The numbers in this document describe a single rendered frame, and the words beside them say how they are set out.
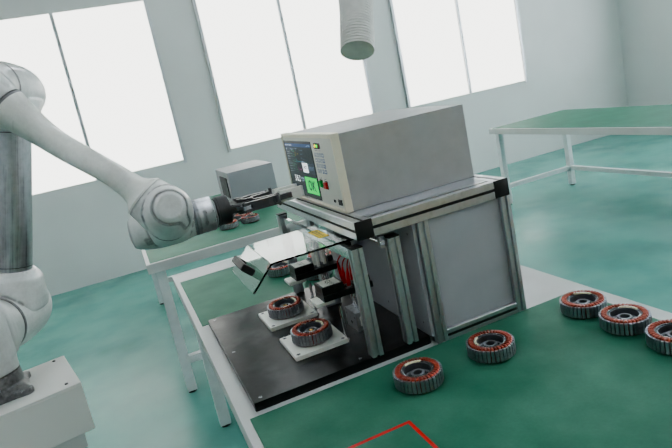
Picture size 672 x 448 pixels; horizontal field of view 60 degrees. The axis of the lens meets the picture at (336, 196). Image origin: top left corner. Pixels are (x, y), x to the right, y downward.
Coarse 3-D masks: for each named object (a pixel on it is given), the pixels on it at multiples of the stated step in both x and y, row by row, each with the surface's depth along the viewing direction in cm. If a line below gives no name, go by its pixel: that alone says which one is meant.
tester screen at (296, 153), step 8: (288, 144) 178; (296, 144) 171; (304, 144) 164; (288, 152) 180; (296, 152) 173; (304, 152) 166; (288, 160) 183; (296, 160) 175; (304, 160) 168; (312, 160) 161; (296, 168) 177; (304, 176) 172; (312, 176) 165; (304, 184) 174; (304, 192) 176
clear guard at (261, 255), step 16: (272, 240) 156; (288, 240) 153; (304, 240) 150; (320, 240) 146; (336, 240) 143; (240, 256) 157; (256, 256) 146; (272, 256) 141; (288, 256) 138; (240, 272) 150; (256, 272) 140; (256, 288) 134
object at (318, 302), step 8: (328, 280) 160; (336, 280) 158; (320, 288) 156; (328, 288) 155; (336, 288) 156; (344, 288) 158; (352, 288) 157; (320, 296) 157; (328, 296) 155; (336, 296) 156; (352, 296) 164; (320, 304) 155; (328, 304) 156
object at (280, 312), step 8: (288, 296) 185; (296, 296) 183; (272, 304) 181; (280, 304) 183; (288, 304) 180; (296, 304) 177; (272, 312) 176; (280, 312) 175; (288, 312) 175; (296, 312) 176
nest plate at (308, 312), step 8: (304, 304) 185; (264, 312) 185; (304, 312) 178; (312, 312) 177; (264, 320) 178; (272, 320) 177; (280, 320) 176; (288, 320) 175; (296, 320) 174; (272, 328) 172; (280, 328) 173
